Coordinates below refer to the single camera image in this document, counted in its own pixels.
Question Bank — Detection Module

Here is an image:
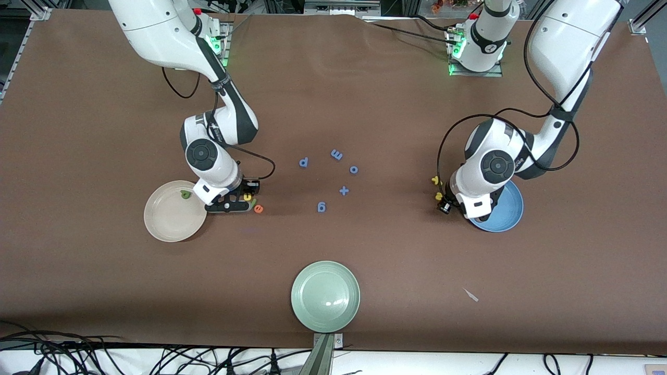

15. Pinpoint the brown table cover sheet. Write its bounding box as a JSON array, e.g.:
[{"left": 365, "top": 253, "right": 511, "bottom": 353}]
[{"left": 0, "top": 9, "right": 667, "bottom": 356}]

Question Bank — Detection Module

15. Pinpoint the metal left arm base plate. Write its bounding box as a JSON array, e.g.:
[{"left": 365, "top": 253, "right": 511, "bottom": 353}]
[{"left": 448, "top": 26, "right": 503, "bottom": 78}]

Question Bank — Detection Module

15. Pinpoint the grey metal camera bracket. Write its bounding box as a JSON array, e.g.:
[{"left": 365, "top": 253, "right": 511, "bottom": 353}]
[{"left": 298, "top": 333, "right": 344, "bottom": 375}]

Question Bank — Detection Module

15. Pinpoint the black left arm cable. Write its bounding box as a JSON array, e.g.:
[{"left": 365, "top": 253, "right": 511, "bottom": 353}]
[{"left": 437, "top": 10, "right": 580, "bottom": 184}]

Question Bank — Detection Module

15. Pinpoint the pale green plate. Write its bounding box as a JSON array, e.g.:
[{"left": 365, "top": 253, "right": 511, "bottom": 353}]
[{"left": 291, "top": 261, "right": 361, "bottom": 333}]

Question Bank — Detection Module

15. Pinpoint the beige plate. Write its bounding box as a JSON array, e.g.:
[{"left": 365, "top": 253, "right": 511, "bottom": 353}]
[{"left": 144, "top": 181, "right": 208, "bottom": 243}]

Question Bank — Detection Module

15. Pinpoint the blue plate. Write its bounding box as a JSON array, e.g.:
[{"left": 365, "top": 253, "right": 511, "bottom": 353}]
[{"left": 468, "top": 180, "right": 524, "bottom": 233}]

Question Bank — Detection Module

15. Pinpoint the black cable to arm base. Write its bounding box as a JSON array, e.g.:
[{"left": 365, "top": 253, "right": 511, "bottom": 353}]
[{"left": 362, "top": 18, "right": 459, "bottom": 45}]

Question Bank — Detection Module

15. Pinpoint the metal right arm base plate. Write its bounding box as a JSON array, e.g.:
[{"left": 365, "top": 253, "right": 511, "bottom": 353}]
[{"left": 174, "top": 21, "right": 232, "bottom": 71}]

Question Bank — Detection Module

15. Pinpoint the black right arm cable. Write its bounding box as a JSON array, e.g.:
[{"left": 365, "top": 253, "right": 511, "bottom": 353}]
[{"left": 163, "top": 68, "right": 276, "bottom": 180}]

